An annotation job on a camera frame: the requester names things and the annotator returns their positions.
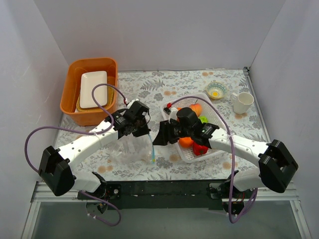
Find green lime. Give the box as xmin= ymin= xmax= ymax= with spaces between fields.
xmin=198 ymin=116 xmax=208 ymax=123

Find pink peach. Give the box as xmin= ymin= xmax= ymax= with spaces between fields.
xmin=189 ymin=103 xmax=202 ymax=117

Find clear zip top bag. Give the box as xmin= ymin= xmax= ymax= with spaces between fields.
xmin=105 ymin=134 xmax=155 ymax=164

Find orange tangerine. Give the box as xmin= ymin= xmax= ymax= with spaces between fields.
xmin=178 ymin=137 xmax=194 ymax=148
xmin=135 ymin=119 xmax=147 ymax=127

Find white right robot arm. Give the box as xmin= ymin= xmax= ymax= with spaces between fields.
xmin=153 ymin=108 xmax=299 ymax=198

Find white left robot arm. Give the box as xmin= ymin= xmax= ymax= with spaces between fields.
xmin=38 ymin=100 xmax=150 ymax=199

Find white plastic basket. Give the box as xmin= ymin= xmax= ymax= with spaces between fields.
xmin=172 ymin=93 xmax=227 ymax=163

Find red bell pepper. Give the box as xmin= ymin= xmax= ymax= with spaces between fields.
xmin=192 ymin=142 xmax=209 ymax=156

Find yellow tray in tub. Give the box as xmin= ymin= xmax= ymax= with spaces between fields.
xmin=75 ymin=86 xmax=115 ymax=112

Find small patterned bowl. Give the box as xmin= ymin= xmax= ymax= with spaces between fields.
xmin=205 ymin=81 xmax=227 ymax=100

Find white mug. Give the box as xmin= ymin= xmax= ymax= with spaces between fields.
xmin=230 ymin=92 xmax=254 ymax=115

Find white rectangular plate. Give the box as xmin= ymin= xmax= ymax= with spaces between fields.
xmin=79 ymin=71 xmax=108 ymax=109

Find orange plastic tub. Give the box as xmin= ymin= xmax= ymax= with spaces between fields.
xmin=60 ymin=57 xmax=118 ymax=126

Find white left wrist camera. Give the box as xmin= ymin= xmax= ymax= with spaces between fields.
xmin=124 ymin=99 xmax=139 ymax=109

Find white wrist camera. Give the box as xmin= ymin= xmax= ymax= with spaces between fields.
xmin=162 ymin=103 xmax=179 ymax=122
xmin=124 ymin=99 xmax=139 ymax=109

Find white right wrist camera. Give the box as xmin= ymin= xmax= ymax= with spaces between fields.
xmin=162 ymin=103 xmax=179 ymax=122

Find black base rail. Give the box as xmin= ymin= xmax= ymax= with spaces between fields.
xmin=90 ymin=179 xmax=230 ymax=210

